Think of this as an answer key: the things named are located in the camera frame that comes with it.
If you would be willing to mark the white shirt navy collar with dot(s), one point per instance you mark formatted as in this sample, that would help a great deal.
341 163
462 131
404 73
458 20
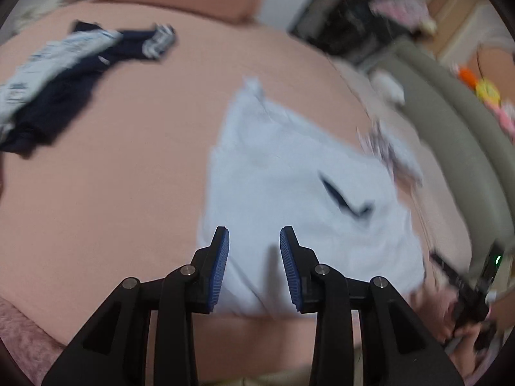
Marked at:
289 169

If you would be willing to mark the person's right hand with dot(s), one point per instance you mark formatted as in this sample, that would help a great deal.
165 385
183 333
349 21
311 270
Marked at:
466 356

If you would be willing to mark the pink toy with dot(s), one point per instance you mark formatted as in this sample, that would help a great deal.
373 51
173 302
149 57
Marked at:
503 118

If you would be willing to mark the pink fuzzy blanket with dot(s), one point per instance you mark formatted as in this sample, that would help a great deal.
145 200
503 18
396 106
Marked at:
24 337

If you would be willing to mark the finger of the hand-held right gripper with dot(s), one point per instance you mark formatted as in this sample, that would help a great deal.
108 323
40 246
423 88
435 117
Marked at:
458 285

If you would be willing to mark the white cushion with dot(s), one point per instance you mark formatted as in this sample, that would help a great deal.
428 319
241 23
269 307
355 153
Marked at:
386 84

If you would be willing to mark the orange yellow toy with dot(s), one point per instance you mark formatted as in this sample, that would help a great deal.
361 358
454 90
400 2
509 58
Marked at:
481 84

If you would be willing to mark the pink bed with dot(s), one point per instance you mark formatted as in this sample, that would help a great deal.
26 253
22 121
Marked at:
120 193

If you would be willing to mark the pink patterned cloth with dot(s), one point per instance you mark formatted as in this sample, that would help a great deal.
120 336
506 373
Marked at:
402 10

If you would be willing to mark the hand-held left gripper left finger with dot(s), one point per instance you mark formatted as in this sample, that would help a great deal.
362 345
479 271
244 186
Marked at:
219 265

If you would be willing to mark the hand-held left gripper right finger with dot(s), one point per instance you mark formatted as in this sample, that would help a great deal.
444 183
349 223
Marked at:
289 265

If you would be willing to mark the navy and white patterned clothes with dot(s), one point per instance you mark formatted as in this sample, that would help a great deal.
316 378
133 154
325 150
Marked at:
60 92

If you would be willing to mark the black cabinet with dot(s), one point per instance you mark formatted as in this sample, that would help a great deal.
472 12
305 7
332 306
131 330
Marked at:
342 16

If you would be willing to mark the white patterned garment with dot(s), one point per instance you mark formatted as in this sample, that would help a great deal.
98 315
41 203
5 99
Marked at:
386 148

